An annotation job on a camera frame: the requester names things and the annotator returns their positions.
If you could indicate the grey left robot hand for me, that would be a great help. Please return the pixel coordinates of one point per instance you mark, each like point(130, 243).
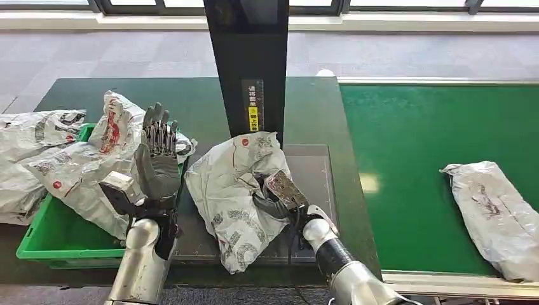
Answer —
point(159, 177)

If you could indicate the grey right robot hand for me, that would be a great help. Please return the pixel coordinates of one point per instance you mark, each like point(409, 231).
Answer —
point(269, 204)

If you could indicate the grey patterned parcel bag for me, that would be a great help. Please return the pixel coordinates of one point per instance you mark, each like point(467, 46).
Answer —
point(227, 189)

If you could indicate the white parcel bag red print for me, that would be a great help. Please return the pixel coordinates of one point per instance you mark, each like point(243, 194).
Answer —
point(88, 168)

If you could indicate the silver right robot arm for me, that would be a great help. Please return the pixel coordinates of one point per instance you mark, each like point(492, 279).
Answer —
point(349, 273)

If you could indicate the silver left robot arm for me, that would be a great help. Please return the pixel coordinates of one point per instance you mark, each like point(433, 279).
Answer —
point(141, 265)

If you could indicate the black yellow label sticker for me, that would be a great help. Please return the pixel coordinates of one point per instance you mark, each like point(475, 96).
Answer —
point(253, 107)

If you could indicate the green plastic crate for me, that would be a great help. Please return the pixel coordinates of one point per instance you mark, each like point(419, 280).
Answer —
point(54, 235)

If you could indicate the crumpled grey parcel bag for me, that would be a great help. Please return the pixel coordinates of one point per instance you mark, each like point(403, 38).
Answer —
point(21, 143)

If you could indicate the small white object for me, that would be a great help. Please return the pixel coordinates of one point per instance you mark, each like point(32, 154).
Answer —
point(325, 73)

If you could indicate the black scanner pillar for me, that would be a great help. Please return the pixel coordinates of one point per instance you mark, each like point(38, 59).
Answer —
point(248, 50)

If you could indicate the green conveyor belt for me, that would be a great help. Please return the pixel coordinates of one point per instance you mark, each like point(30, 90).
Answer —
point(412, 134)

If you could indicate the long grey parcel bag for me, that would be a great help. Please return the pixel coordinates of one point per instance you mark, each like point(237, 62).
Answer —
point(497, 219)

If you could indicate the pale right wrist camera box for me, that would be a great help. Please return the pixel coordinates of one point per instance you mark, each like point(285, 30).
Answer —
point(286, 188)

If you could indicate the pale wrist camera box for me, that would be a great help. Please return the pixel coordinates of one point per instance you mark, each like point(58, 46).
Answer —
point(286, 188)
point(120, 189)

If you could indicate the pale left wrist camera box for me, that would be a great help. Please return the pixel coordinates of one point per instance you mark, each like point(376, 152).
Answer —
point(120, 189)

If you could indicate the dark window frame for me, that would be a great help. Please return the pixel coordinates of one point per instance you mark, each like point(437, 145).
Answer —
point(177, 6)

